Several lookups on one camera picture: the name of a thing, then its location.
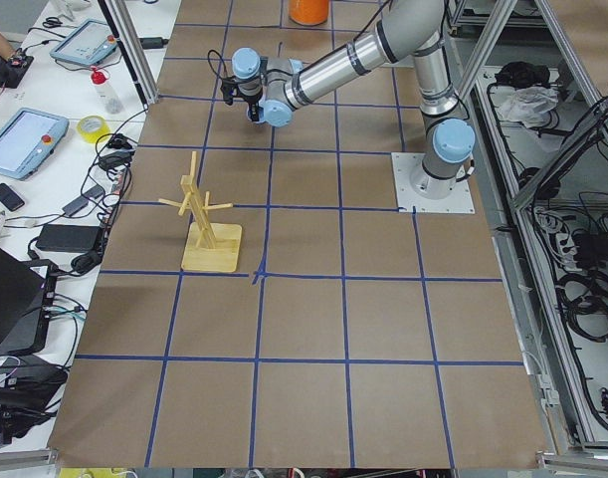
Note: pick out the red capped plastic bottle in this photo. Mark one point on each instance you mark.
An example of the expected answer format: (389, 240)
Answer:
(106, 92)

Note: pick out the orange container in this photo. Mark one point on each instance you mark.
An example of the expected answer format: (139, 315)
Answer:
(309, 12)

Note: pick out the wooden mug tree stand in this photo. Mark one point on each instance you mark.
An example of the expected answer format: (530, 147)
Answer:
(210, 246)

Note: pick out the black computer case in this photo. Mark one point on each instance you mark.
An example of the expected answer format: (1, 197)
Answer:
(26, 292)

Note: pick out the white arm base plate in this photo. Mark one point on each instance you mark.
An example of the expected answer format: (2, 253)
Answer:
(418, 192)

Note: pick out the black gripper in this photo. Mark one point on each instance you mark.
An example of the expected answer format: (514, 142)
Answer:
(251, 101)

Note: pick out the teach pendant tablet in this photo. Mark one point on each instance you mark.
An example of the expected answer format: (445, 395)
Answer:
(87, 45)
(27, 139)

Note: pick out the black scissors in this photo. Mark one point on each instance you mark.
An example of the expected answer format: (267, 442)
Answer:
(52, 22)

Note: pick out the yellow tape roll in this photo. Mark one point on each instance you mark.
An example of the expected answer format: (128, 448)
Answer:
(93, 129)

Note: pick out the black smartphone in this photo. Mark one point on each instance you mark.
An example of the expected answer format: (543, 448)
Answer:
(11, 200)

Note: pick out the crumpled white cloth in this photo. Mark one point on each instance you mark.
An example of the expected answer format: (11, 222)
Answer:
(531, 106)

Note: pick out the lower teach pendant tablet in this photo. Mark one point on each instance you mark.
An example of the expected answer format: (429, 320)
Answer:
(27, 139)

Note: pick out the black power adapter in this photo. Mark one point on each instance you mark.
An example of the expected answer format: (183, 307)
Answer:
(68, 238)

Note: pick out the upper teach pendant tablet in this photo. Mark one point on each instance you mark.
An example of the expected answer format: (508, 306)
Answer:
(87, 45)

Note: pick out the aluminium frame post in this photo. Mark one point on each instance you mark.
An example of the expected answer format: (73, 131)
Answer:
(121, 25)

